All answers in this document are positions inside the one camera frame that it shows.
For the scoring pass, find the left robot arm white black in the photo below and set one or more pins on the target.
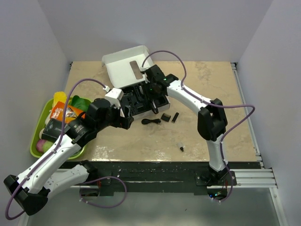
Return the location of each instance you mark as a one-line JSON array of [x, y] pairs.
[[32, 188]]

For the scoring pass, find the green plastic tray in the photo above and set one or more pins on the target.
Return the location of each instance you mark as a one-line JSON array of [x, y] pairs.
[[41, 125]]

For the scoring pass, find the green plush toy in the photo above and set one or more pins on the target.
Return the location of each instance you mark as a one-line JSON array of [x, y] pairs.
[[80, 103]]

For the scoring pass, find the yellow plush toy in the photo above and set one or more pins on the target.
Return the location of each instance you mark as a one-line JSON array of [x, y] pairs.
[[59, 97]]

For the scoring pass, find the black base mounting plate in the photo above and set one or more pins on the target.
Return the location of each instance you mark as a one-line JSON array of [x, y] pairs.
[[151, 177]]

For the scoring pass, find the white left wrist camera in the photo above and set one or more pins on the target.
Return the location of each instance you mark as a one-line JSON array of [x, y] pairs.
[[114, 96]]

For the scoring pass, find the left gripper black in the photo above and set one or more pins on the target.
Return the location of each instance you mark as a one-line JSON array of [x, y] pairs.
[[124, 122]]

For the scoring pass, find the pink ball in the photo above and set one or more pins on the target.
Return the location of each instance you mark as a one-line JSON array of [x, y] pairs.
[[39, 145]]

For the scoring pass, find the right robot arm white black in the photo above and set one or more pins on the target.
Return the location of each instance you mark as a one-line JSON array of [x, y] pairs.
[[211, 123]]

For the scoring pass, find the black plastic insert tray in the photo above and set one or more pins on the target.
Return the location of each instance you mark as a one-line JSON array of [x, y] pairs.
[[137, 97]]

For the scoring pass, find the small oil bottle black cap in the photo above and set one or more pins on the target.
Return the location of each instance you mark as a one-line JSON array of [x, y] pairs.
[[180, 146]]

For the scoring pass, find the white cardboard box lid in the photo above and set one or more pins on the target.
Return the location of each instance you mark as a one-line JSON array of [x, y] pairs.
[[124, 67]]

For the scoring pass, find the light green ball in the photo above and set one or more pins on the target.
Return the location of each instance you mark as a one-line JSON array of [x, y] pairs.
[[47, 145]]

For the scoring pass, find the black product box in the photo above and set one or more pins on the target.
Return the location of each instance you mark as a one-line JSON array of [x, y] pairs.
[[52, 130]]

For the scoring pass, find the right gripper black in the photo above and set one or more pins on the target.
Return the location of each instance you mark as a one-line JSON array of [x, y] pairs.
[[148, 83]]

